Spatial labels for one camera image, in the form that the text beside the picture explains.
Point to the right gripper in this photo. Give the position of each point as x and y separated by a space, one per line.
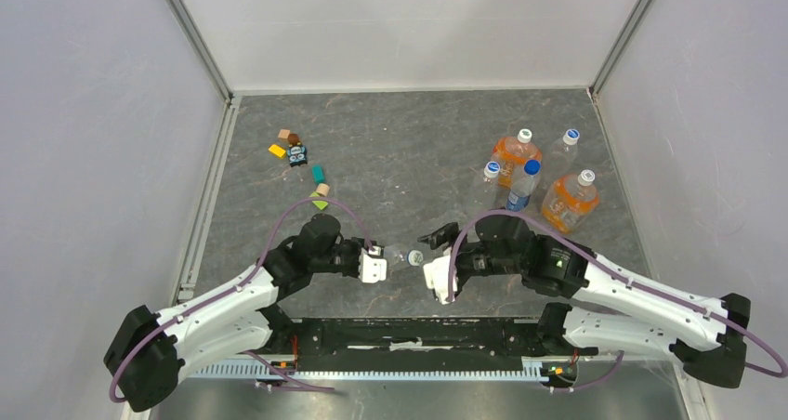
435 238

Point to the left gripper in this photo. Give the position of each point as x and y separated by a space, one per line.
357 243

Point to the blue label bottle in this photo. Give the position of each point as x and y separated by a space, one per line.
397 257

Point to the clear plastic bottle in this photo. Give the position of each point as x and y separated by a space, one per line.
482 195

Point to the white green bottle cap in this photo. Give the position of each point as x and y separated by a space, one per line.
415 258

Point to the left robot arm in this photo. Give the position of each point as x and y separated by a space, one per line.
154 351

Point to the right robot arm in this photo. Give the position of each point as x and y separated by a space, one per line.
598 305

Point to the blue cap pepsi bottle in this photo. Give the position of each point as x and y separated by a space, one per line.
524 181

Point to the orange bottle left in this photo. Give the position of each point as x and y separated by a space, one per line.
512 153

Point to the orange bottle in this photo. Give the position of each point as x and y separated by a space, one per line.
512 153
569 200

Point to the orange bottle right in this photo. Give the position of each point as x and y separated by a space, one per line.
569 200

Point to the clear bottle white cap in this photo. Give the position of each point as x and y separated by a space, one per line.
559 157

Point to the green block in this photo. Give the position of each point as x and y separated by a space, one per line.
320 204

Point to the tan cylinder block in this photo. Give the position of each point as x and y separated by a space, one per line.
323 189

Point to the teal block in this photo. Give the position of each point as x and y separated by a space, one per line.
318 174

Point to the yellow block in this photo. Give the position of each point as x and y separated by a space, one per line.
277 151

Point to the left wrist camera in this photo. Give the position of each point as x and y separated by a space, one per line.
373 265

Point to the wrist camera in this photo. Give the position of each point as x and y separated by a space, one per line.
440 280
373 265

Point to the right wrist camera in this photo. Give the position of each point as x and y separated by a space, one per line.
440 280

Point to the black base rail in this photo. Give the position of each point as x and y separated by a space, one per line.
418 344

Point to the white cable tray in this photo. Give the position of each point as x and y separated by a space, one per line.
249 368

